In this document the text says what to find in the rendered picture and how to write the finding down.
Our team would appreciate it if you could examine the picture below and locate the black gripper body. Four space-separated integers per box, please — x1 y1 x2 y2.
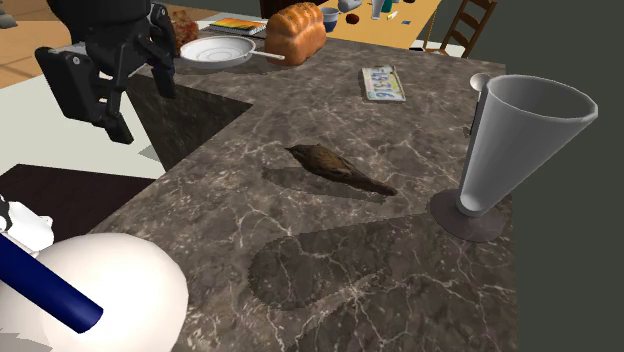
47 0 153 82

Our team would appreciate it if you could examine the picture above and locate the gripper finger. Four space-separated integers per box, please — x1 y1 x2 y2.
144 4 178 100
33 46 136 145

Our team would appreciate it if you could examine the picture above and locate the red brown patterned object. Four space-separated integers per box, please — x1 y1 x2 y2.
169 9 201 51

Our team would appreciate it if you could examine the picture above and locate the white frying pan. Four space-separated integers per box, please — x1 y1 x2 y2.
179 34 286 70

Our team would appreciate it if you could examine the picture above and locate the colourful book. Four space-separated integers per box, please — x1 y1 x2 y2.
208 17 269 38

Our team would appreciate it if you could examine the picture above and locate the brown bread loaf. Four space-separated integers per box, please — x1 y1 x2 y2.
264 1 328 67

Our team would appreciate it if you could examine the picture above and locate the brown bird figure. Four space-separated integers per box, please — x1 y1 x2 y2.
284 143 399 198

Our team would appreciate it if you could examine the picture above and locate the dark blue cylinder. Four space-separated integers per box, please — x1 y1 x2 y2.
0 232 105 335

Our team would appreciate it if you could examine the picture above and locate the white rounded object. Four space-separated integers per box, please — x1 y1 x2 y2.
0 196 190 352

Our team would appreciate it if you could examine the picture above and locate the licence plate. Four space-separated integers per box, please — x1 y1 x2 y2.
360 65 407 103

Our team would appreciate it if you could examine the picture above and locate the wooden table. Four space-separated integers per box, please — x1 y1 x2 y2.
319 0 443 51

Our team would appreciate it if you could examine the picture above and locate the wooden chair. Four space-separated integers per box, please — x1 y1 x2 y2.
422 0 499 60

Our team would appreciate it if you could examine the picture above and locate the grey spoon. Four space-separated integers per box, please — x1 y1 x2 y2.
462 72 492 139

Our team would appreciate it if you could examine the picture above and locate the grey conical vase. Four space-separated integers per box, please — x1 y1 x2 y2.
429 73 599 244

